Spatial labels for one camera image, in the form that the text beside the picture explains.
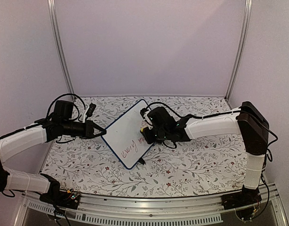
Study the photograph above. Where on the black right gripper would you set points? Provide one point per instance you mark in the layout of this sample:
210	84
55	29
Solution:
150	140

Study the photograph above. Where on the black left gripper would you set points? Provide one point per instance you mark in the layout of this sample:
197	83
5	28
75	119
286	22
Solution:
90	125

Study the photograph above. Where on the blue framed whiteboard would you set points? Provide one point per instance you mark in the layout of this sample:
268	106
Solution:
123	136

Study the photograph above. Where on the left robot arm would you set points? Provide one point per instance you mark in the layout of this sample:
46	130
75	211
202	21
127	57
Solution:
58	122

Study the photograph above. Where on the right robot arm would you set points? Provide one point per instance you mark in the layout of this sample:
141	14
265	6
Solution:
246	121

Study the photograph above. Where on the floral tablecloth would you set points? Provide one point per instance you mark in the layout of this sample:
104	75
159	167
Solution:
206	165

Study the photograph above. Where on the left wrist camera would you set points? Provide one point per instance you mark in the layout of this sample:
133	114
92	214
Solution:
88	112

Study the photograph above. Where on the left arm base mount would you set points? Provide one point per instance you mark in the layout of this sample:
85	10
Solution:
67	199

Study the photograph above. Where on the aluminium front rail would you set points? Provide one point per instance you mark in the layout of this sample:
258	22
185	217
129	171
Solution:
206	210

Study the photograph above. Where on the left metal frame post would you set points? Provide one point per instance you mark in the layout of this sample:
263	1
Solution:
59	46

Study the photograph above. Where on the metal frame post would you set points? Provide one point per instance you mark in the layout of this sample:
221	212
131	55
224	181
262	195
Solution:
59	46
240	49

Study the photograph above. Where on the right metal frame post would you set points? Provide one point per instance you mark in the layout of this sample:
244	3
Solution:
240	49

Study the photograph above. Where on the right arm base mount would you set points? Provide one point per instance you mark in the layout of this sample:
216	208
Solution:
239	199

